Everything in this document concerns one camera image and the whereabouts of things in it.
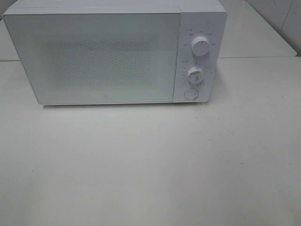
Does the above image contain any round white door button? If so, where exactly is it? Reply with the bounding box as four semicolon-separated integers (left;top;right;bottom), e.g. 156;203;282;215
184;89;198;100

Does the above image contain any white timer knob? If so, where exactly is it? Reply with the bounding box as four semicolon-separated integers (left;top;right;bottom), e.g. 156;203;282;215
186;66;204;84

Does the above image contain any white microwave door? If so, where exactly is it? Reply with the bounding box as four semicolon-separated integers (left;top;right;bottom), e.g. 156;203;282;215
4;13;180;105

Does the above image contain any upper white power knob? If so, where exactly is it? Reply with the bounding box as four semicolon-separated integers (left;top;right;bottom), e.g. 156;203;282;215
190;35;210;57

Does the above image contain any white microwave oven body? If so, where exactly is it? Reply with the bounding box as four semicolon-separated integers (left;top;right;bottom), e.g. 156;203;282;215
2;0;227;105

